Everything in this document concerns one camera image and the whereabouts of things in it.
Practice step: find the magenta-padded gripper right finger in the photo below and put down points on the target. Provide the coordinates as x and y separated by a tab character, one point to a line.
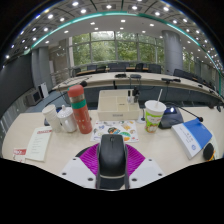
145	171

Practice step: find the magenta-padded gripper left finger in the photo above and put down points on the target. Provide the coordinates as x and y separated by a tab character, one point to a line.
78	171

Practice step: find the black computer mouse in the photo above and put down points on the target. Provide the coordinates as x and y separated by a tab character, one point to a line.
112	160

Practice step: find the white booklet with red heading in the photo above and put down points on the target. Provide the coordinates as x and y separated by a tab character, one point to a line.
40	143

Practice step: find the colourful printed leaflet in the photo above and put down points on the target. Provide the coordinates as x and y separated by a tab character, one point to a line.
116	128

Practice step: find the white lidded mug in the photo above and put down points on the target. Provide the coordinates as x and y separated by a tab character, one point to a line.
68	120

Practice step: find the printed takeaway cup with straw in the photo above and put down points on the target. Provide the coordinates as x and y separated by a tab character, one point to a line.
154	116

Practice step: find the red bottle with green band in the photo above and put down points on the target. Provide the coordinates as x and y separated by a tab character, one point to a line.
81	115

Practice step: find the white paper cup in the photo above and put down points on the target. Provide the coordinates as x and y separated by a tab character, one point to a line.
52	118

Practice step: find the blue and white book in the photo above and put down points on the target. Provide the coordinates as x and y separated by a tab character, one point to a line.
195	136

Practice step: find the white desk organizer box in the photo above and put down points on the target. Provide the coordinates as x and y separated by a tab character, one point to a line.
116	106

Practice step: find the grey box monitor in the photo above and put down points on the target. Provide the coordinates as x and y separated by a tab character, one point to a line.
33	98

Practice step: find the white leaning board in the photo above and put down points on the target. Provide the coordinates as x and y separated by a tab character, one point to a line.
43	90

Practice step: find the curved conference table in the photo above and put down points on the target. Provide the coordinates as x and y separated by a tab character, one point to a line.
106	79

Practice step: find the dark office chairs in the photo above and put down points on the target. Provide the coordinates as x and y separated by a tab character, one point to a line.
155	68

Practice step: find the ceiling lights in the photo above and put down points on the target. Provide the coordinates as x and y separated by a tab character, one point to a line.
83	11

